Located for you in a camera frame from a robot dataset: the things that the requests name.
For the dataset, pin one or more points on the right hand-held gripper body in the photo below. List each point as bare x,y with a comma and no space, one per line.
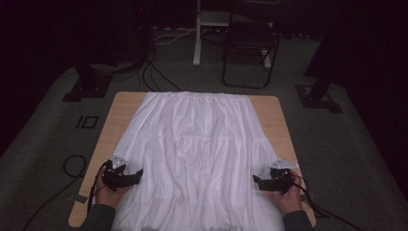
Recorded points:
279,179

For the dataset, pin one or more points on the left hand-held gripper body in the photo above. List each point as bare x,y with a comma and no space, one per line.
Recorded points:
116,174

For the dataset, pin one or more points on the white skirt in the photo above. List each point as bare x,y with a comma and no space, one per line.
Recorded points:
198,154

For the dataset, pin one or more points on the person's right hand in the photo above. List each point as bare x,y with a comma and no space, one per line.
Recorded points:
288,200

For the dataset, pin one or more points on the person's left hand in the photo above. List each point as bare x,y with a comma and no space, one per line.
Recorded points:
110,197

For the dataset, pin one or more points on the black square stand base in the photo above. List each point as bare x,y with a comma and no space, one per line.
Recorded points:
91,86

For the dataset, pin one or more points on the round grey stand base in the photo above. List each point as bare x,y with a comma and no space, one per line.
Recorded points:
110,66

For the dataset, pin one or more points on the dark equipment stand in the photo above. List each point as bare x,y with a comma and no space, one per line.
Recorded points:
128,32

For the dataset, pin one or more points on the black folding chair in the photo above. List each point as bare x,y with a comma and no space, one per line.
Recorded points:
250,35

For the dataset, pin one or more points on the black stand with base plate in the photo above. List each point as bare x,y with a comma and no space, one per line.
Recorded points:
317,99

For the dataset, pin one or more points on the white desk frame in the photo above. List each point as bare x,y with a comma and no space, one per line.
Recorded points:
197,38

